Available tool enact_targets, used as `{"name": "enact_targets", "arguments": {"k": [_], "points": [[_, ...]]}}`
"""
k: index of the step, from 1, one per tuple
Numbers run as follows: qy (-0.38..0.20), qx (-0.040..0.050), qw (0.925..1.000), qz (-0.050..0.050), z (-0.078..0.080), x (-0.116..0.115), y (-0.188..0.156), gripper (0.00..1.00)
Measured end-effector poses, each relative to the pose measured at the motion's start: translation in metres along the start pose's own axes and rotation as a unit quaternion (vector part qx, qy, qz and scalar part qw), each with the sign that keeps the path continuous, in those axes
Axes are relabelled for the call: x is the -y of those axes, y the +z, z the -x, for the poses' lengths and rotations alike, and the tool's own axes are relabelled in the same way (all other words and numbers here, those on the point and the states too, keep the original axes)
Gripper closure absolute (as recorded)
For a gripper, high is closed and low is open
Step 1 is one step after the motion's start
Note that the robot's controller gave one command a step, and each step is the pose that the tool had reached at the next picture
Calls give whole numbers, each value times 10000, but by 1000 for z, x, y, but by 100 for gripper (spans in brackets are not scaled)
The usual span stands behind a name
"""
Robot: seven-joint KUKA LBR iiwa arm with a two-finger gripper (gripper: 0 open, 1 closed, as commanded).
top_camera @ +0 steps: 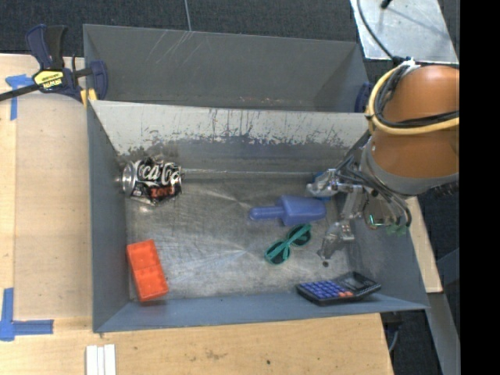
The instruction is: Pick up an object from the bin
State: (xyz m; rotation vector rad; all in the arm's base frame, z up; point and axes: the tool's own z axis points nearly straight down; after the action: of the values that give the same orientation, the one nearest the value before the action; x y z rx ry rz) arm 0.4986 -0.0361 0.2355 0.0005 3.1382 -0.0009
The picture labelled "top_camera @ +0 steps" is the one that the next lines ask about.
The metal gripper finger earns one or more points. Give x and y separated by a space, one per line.
323 185
336 240

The blue plastic scoop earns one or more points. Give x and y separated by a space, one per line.
301 210

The blue and black calculator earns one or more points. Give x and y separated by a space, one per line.
332 289

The green sunglasses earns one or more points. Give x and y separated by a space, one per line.
282 250

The grey metal bin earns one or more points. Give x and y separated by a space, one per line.
234 264

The crushed black soda can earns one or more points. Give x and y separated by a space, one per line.
154 182

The orange toy brick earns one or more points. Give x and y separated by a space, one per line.
147 270

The pale wood board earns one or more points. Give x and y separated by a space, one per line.
51 209

